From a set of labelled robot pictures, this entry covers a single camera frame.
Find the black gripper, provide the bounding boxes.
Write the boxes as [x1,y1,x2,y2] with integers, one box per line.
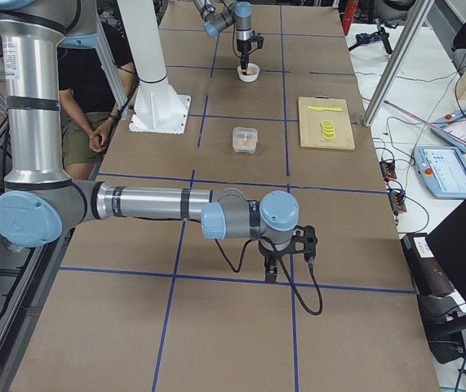
[258,238,292,283]
[234,39,253,74]

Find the clear plastic egg box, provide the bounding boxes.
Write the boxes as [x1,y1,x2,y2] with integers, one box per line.
[232,127,258,154]

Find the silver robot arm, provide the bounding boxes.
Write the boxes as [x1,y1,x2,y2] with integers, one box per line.
[0,1,304,282]
[193,0,256,75]

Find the black box with label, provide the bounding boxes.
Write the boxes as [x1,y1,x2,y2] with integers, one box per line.
[401,233,454,298]

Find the white bowl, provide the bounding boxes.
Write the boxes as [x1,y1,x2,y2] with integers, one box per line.
[237,63,260,82]

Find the yellow plastic knife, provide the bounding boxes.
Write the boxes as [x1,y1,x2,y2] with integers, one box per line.
[307,105,344,113]

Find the wooden cutting board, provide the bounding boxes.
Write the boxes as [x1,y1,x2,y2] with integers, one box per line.
[298,96,355,150]

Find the yellow lemon slices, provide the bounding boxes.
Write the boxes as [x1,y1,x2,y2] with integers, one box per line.
[321,120,336,141]

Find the red fire extinguisher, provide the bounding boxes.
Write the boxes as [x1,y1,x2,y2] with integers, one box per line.
[341,0,359,36]

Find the orange circuit board near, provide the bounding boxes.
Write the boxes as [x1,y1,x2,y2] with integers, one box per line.
[388,189,407,216]

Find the orange circuit board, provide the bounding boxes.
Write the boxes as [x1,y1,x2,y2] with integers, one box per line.
[388,189,407,216]
[379,160,397,182]

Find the orange circuit board far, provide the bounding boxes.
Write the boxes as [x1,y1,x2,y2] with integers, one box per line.
[379,160,397,182]

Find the seated person in black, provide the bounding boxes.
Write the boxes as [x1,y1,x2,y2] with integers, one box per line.
[55,20,137,180]

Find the near teach pendant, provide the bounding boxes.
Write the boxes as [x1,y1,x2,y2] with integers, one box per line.
[413,145,466,199]

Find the teach pendant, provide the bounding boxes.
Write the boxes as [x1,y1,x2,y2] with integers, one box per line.
[413,145,466,199]
[431,109,466,154]

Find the far teach pendant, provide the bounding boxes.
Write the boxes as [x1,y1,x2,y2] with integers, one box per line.
[431,109,466,154]

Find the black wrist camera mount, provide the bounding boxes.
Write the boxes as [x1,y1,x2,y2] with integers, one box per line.
[292,225,318,267]

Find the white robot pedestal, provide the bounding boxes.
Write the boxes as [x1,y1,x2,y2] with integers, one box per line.
[118,0,191,135]

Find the black camera tripod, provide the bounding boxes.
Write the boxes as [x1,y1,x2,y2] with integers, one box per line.
[348,23,393,55]

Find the aluminium frame post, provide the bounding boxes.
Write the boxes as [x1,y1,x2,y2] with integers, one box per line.
[362,0,434,127]

